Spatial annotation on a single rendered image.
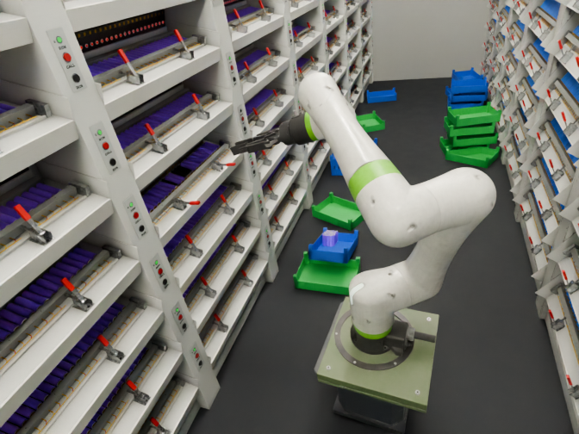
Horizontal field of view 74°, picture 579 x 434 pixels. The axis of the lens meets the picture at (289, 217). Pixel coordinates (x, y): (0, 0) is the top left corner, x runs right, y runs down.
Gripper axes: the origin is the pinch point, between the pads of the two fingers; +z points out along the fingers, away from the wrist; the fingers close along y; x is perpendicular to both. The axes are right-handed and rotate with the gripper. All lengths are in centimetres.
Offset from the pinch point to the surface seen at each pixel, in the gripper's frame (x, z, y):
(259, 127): 7, 18, -47
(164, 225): 7.4, 17.5, 31.3
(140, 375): 43, 33, 59
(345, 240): 88, 6, -62
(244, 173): 18.4, 20.5, -23.1
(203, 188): 7.9, 16.8, 8.4
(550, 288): 96, -86, -23
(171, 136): -13.3, 14.7, 12.2
